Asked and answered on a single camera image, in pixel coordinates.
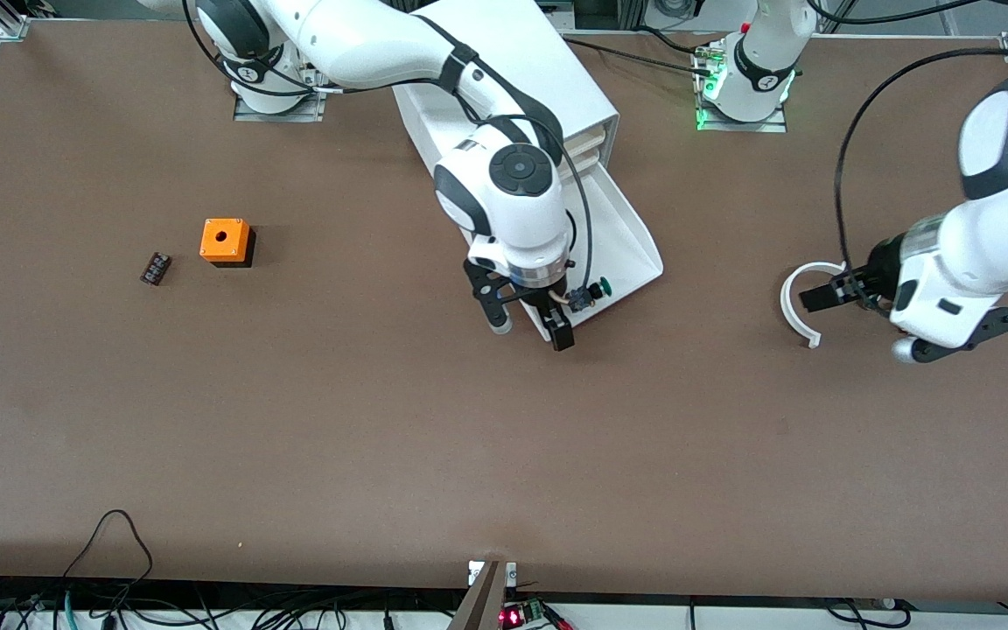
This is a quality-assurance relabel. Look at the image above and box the green push button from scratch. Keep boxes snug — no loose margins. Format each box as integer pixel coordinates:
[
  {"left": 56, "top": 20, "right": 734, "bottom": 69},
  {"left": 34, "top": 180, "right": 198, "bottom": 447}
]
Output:
[{"left": 569, "top": 277, "right": 613, "bottom": 312}]

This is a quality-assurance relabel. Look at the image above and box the white lowest cabinet drawer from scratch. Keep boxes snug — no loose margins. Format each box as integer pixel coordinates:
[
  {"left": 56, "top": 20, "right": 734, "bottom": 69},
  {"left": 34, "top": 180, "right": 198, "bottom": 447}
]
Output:
[{"left": 521, "top": 162, "right": 665, "bottom": 343}]

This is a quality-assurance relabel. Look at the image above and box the white highest cabinet drawer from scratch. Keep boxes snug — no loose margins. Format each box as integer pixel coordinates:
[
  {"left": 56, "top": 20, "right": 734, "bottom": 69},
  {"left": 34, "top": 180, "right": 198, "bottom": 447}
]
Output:
[{"left": 561, "top": 124, "right": 608, "bottom": 157}]

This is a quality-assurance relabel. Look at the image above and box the white drawer cabinet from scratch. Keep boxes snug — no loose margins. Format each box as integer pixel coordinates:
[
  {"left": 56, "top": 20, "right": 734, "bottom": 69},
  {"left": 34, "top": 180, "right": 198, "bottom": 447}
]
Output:
[{"left": 392, "top": 0, "right": 620, "bottom": 242}]

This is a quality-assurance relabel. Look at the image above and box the orange button box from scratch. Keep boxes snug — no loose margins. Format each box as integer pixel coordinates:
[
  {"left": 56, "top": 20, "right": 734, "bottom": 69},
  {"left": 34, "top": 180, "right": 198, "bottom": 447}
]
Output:
[{"left": 199, "top": 218, "right": 257, "bottom": 269}]

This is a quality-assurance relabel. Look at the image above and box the white curved plastic arc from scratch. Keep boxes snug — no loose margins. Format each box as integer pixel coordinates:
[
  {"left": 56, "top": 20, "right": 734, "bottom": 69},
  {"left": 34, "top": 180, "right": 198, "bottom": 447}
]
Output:
[{"left": 780, "top": 261, "right": 849, "bottom": 349}]

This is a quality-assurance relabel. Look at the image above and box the circuit board with red LED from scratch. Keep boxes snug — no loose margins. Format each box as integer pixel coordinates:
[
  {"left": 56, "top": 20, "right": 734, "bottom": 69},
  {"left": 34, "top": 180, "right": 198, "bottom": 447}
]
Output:
[{"left": 499, "top": 598, "right": 575, "bottom": 630}]

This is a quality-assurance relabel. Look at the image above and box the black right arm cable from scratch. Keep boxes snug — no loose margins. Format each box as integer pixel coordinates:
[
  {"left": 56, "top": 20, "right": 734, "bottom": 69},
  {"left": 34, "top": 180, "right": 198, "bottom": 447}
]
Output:
[{"left": 456, "top": 87, "right": 594, "bottom": 303}]

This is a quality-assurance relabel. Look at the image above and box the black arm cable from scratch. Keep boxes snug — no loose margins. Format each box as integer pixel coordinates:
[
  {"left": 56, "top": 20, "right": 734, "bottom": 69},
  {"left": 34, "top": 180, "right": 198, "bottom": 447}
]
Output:
[
  {"left": 456, "top": 87, "right": 594, "bottom": 303},
  {"left": 834, "top": 44, "right": 1008, "bottom": 274}
]

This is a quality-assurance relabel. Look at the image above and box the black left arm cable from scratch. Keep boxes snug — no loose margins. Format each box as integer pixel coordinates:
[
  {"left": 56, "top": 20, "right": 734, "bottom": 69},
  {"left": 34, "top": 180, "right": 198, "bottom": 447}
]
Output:
[{"left": 834, "top": 44, "right": 1008, "bottom": 274}]

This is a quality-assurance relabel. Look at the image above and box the black table cable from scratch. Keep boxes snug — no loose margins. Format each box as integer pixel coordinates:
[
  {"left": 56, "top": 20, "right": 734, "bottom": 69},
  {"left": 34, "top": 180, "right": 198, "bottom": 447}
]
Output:
[{"left": 561, "top": 26, "right": 719, "bottom": 80}]

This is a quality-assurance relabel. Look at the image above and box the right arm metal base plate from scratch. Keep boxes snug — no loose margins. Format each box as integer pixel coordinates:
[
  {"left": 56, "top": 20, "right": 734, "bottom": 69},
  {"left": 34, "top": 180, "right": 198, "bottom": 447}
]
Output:
[{"left": 233, "top": 83, "right": 330, "bottom": 123}]

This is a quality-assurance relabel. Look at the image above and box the black looped cable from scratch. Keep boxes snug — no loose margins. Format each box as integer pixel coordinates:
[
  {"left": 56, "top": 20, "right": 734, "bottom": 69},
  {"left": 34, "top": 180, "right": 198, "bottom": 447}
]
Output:
[{"left": 62, "top": 509, "right": 155, "bottom": 598}]

